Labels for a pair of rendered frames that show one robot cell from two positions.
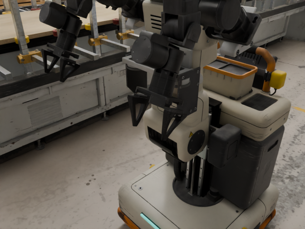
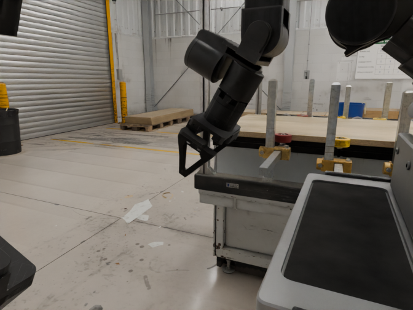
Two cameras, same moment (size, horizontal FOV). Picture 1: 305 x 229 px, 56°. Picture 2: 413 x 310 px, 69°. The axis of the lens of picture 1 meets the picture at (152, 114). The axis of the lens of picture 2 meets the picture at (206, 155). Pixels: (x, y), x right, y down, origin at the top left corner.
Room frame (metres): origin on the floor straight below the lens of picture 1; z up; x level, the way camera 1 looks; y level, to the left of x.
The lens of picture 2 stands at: (0.70, -0.18, 1.15)
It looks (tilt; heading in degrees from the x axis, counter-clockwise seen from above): 14 degrees down; 68
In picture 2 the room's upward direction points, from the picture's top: straight up
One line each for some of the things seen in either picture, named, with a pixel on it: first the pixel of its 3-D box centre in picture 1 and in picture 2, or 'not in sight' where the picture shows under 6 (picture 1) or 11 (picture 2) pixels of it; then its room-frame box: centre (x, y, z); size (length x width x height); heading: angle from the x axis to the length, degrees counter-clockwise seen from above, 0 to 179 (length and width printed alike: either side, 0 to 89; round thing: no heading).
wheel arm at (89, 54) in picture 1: (76, 50); not in sight; (1.78, 0.49, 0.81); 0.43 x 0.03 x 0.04; 45
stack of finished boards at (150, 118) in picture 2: not in sight; (163, 115); (2.73, 7.88, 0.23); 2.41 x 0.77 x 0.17; 46
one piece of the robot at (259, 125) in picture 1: (215, 131); not in sight; (1.19, -0.31, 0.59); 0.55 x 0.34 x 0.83; 43
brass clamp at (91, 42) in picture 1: (98, 40); not in sight; (2.01, 0.39, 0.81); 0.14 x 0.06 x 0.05; 135
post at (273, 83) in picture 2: not in sight; (270, 134); (1.47, 0.94, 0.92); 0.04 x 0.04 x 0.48; 45
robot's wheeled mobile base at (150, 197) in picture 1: (197, 202); not in sight; (1.12, -0.25, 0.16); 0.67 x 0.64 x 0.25; 133
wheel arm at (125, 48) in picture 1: (108, 42); not in sight; (1.96, 0.31, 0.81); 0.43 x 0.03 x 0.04; 45
